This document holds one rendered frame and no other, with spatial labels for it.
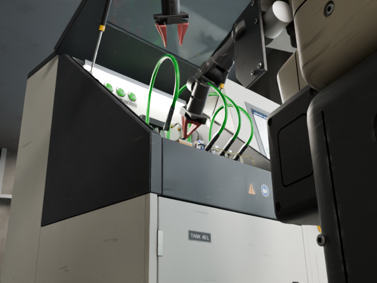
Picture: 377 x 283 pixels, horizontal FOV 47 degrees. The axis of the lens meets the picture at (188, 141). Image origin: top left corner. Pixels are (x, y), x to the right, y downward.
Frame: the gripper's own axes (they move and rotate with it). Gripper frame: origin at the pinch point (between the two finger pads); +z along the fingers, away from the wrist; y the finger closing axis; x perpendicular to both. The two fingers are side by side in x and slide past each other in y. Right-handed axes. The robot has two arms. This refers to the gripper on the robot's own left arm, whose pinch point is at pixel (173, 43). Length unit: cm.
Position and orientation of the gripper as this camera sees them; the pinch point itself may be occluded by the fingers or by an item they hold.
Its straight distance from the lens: 143.4
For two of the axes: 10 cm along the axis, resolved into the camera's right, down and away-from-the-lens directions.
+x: 2.9, 3.8, -8.8
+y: -9.5, 1.7, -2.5
